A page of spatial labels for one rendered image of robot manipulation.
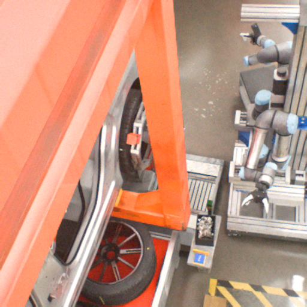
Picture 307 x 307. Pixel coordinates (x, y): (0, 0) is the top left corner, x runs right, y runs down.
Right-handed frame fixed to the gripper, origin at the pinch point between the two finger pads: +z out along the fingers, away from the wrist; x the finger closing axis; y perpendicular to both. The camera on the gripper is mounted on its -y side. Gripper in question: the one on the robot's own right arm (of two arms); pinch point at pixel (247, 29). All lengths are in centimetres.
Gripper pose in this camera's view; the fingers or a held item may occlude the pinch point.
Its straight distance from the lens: 430.0
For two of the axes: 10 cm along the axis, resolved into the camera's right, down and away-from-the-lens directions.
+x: 9.0, -4.1, 1.3
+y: 2.7, 7.8, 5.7
